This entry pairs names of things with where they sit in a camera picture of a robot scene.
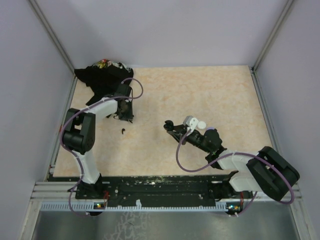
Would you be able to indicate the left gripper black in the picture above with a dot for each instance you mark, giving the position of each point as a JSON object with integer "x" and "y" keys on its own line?
{"x": 129, "y": 115}

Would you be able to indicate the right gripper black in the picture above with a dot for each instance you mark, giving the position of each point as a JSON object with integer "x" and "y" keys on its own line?
{"x": 179, "y": 136}

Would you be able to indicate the black round charging case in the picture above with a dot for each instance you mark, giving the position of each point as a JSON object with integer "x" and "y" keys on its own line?
{"x": 168, "y": 125}

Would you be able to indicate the white earbud charging case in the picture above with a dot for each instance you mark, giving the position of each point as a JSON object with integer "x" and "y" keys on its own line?
{"x": 201, "y": 125}

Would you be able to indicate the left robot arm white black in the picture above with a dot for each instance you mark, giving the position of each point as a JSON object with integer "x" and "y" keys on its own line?
{"x": 78, "y": 133}

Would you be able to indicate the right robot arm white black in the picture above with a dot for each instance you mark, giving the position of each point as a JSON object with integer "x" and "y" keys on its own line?
{"x": 267, "y": 171}

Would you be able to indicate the black printed cloth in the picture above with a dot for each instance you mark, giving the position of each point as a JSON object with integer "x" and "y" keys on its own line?
{"x": 103, "y": 77}

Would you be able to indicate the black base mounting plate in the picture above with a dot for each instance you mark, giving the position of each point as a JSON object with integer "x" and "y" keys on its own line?
{"x": 161, "y": 191}

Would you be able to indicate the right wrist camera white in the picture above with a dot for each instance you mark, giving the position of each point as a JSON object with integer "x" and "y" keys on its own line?
{"x": 190, "y": 122}

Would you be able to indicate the left aluminium frame post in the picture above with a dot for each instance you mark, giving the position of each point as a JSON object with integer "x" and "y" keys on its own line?
{"x": 51, "y": 33}

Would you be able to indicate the aluminium frame post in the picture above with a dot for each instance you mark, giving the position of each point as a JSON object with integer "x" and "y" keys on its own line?
{"x": 51, "y": 33}
{"x": 289, "y": 4}

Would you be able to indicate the right aluminium frame post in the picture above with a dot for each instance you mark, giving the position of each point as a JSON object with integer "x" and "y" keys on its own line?
{"x": 289, "y": 4}

